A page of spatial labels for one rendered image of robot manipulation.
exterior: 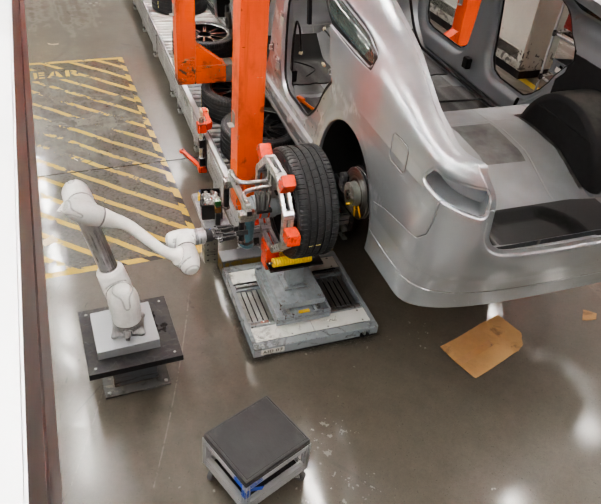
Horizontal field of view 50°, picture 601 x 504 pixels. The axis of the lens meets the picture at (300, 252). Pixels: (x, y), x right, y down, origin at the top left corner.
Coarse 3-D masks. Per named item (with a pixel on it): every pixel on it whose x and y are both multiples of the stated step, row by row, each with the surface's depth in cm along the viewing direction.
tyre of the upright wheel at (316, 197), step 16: (304, 144) 375; (288, 160) 357; (304, 160) 357; (320, 160) 360; (304, 176) 352; (320, 176) 354; (304, 192) 349; (320, 192) 352; (336, 192) 355; (304, 208) 349; (320, 208) 352; (336, 208) 356; (272, 224) 404; (304, 224) 353; (320, 224) 356; (336, 224) 360; (304, 240) 358; (320, 240) 363; (288, 256) 382; (304, 256) 376
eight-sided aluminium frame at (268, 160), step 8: (264, 160) 369; (272, 160) 368; (256, 168) 388; (264, 168) 388; (272, 168) 358; (280, 168) 358; (256, 176) 392; (264, 176) 392; (280, 176) 353; (256, 184) 394; (264, 184) 395; (256, 192) 397; (280, 200) 352; (288, 200) 353; (280, 208) 354; (288, 208) 355; (288, 216) 352; (264, 224) 400; (288, 224) 359; (264, 232) 395; (272, 232) 395; (280, 232) 361; (272, 240) 395; (280, 240) 364; (272, 248) 382; (280, 248) 366; (288, 248) 369
